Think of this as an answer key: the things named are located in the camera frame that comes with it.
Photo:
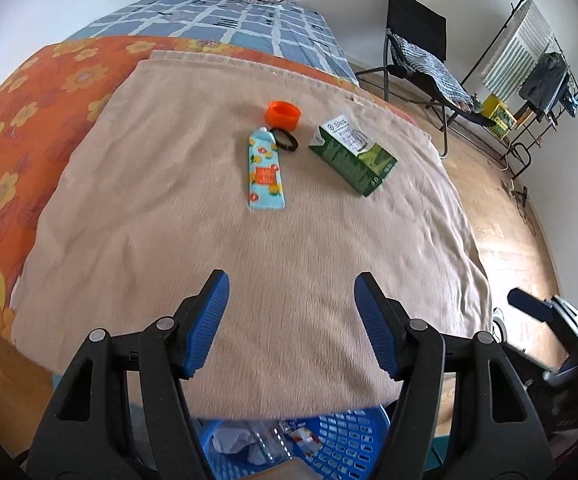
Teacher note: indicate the blue checkered bed sheet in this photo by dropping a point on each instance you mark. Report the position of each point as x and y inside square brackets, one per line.
[219, 20]

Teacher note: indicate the green drink carton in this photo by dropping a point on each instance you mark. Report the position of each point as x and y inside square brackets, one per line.
[354, 160]

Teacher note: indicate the orange plastic cap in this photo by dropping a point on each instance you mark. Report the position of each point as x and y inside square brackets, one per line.
[283, 115]

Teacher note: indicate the blue plastic basket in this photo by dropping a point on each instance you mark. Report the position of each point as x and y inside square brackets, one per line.
[349, 440]

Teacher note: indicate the beige fleece blanket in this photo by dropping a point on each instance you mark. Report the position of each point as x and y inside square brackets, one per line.
[294, 235]

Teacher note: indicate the yellow plastic crate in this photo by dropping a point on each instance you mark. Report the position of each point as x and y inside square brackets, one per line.
[499, 115]

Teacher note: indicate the teal hanging garment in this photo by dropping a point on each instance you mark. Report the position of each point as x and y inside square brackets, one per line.
[572, 102]

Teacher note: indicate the black metal drying rack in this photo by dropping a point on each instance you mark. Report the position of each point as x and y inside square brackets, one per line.
[513, 157]

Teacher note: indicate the orange floral bed sheet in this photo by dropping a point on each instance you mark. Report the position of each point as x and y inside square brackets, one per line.
[29, 110]

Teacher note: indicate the striped cloth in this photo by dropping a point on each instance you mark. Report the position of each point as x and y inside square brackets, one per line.
[434, 70]

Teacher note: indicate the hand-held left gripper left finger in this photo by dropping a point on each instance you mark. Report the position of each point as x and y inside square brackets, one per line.
[209, 320]

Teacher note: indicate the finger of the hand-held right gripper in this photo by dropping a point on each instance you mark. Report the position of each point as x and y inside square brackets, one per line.
[529, 305]

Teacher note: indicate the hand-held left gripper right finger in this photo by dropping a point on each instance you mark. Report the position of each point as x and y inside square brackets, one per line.
[376, 320]

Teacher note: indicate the clear plastic bottle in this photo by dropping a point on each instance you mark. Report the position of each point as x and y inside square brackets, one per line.
[274, 441]

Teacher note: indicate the black folding chair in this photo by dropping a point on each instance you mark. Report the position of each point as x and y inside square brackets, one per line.
[414, 20]

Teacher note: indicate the green white striped towel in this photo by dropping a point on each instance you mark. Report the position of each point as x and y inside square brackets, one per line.
[519, 50]

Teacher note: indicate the white plastic wrapper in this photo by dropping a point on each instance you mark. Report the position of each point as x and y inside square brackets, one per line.
[234, 444]

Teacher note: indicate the dark hanging jacket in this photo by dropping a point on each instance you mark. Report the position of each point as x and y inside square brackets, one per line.
[544, 80]

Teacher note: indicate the colourful patterned tube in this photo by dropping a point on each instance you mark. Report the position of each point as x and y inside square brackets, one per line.
[265, 175]

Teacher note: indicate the white power strip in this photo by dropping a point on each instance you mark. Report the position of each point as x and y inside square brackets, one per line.
[516, 190]

